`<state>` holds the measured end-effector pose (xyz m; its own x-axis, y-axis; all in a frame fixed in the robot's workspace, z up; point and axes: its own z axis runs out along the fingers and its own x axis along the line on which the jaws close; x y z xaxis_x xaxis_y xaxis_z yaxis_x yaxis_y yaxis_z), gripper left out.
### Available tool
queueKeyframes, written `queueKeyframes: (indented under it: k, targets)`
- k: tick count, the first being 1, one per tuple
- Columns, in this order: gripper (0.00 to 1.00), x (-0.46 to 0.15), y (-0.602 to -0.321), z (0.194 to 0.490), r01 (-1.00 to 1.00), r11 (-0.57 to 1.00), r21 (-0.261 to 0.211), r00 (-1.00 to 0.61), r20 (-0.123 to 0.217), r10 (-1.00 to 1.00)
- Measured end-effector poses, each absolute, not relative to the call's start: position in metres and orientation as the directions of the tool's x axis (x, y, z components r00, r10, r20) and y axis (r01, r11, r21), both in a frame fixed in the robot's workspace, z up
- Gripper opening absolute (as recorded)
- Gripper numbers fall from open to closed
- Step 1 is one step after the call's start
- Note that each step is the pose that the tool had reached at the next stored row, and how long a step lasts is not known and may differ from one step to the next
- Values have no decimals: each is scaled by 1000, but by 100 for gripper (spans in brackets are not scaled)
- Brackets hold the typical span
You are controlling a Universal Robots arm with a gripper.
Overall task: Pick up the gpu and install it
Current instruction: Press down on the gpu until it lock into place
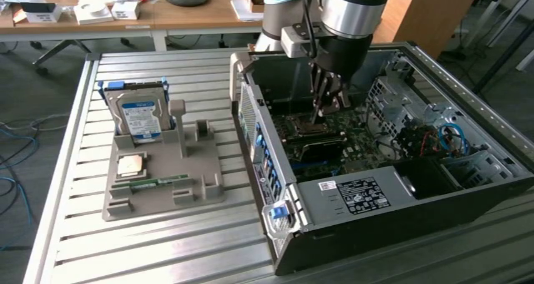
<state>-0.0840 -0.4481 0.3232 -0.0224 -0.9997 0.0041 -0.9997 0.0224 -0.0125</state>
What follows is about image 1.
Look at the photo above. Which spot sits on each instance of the metal disk bay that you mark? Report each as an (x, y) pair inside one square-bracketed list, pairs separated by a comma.
[(479, 168)]

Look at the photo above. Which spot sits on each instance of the white box with black lid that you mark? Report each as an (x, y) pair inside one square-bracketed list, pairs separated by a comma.
[(41, 16)]

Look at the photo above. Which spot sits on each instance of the white labelled box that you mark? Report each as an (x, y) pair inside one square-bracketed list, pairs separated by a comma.
[(124, 12)]

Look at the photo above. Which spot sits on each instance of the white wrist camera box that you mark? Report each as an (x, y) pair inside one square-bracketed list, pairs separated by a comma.
[(296, 41)]

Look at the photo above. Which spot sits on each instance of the wooden cabinet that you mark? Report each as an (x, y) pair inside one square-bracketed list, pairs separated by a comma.
[(438, 15)]

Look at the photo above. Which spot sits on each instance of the flat white box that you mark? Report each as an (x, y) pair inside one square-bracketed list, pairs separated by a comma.
[(96, 19)]

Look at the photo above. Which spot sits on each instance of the wooden desk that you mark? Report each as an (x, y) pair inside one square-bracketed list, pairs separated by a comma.
[(187, 18)]

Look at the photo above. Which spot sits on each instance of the green RAM stick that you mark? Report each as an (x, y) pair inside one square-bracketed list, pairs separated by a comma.
[(157, 181)]

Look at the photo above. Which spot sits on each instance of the CPU chip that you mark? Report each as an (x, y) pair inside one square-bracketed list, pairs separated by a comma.
[(129, 166)]

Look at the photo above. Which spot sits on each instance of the hard disk in blue carrier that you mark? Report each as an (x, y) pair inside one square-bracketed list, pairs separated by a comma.
[(139, 115)]

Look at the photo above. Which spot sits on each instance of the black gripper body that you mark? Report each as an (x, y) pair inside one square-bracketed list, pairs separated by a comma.
[(343, 54)]

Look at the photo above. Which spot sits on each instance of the blue expansion slot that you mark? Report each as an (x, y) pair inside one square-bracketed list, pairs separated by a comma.
[(308, 165)]

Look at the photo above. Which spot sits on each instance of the CPU socket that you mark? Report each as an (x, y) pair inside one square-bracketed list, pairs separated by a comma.
[(301, 129)]

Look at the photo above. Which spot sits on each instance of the black open PC case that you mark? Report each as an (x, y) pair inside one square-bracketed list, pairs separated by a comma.
[(375, 234)]

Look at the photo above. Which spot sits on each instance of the blue case latch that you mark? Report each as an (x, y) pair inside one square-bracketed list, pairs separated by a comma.
[(277, 212)]

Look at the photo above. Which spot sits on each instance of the white tape roll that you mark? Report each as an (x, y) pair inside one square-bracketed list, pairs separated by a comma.
[(92, 8)]

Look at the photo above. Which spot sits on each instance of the black graphics card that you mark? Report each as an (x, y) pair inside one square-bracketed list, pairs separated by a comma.
[(323, 151)]

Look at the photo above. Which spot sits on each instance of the green motherboard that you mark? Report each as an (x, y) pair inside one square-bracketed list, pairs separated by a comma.
[(367, 134)]

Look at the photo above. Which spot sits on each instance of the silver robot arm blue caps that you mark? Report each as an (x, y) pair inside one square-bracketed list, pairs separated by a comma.
[(354, 8)]

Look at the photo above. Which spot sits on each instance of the black plastic fan shroud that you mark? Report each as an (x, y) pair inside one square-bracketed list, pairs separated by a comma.
[(424, 177)]

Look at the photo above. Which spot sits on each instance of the white paper booklet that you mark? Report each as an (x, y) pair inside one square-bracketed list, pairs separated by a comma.
[(245, 12)]

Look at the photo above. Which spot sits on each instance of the grey parts rack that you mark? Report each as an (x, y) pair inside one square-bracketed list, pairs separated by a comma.
[(167, 168)]

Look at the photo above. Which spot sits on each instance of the grey power supply unit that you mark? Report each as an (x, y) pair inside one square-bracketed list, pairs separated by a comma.
[(363, 193)]

